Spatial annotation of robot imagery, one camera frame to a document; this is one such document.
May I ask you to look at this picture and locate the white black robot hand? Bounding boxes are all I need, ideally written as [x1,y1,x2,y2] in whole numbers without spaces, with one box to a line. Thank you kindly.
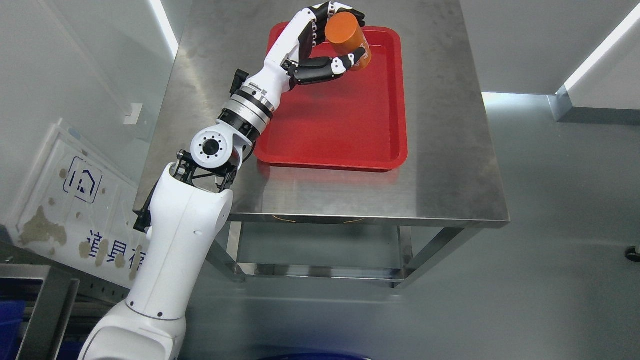
[243,1,366,109]

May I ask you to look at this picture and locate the orange cylindrical capacitor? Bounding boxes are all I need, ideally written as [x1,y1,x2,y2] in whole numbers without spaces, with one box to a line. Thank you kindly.
[324,11,372,72]

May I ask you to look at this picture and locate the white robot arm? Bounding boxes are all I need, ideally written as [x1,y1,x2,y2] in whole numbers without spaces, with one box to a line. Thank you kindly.
[78,67,291,360]

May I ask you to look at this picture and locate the red plastic tray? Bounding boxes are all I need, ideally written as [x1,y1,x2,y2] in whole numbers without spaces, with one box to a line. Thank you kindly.
[254,26,409,173]

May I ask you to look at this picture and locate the stainless steel table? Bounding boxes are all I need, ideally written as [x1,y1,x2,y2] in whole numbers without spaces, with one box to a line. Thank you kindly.
[132,0,510,292]

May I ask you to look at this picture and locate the white sign board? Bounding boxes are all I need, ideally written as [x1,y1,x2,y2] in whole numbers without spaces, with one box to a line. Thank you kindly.
[5,120,149,289]

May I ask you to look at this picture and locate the blue bin far left lower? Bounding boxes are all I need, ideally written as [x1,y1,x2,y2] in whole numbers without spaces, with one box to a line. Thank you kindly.
[0,300,26,360]

